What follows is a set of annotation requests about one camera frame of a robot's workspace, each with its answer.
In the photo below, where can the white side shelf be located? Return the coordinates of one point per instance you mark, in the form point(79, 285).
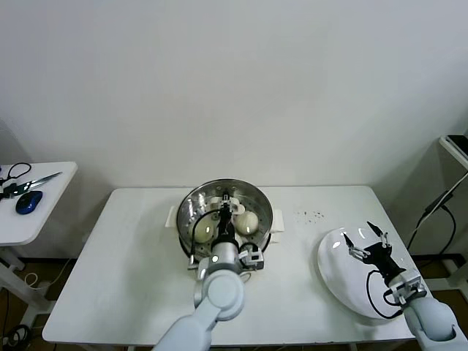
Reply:
point(453, 150)

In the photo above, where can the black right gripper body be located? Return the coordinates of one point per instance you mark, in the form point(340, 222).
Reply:
point(382, 257)

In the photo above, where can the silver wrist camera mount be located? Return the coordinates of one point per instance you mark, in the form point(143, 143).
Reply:
point(407, 287)
point(253, 257)

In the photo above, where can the white oval plate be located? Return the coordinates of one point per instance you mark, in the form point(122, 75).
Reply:
point(332, 263)

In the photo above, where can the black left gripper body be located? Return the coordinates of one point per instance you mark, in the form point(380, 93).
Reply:
point(226, 230)

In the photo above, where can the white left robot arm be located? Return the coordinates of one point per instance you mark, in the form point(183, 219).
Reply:
point(219, 292)

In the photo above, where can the blue computer mouse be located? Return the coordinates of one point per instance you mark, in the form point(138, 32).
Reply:
point(28, 202)

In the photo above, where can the perforated steel steamer basket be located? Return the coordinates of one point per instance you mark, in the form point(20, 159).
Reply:
point(270, 228)

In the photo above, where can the scattered dark crumbs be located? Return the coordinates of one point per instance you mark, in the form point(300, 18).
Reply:
point(311, 215)

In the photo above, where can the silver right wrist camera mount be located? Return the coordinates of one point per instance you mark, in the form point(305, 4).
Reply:
point(407, 287)

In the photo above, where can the white steamed baozi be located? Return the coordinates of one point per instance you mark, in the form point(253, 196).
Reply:
point(245, 222)
point(203, 231)

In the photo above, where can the white side table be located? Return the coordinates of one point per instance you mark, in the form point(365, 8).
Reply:
point(47, 215)

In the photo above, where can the black device on shelf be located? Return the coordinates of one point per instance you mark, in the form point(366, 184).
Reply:
point(459, 140)

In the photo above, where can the white electric cooker base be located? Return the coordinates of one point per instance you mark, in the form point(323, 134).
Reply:
point(279, 219)

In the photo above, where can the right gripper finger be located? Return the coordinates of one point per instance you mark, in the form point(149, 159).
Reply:
point(356, 252)
point(384, 241)

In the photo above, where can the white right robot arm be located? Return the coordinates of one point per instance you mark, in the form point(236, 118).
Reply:
point(435, 321)

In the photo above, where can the black power adapter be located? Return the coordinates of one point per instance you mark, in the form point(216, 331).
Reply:
point(437, 203)

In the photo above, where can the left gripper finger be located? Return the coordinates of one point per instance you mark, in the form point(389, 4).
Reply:
point(226, 198)
point(227, 212)

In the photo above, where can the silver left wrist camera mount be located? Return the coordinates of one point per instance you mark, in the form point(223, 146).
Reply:
point(253, 257)

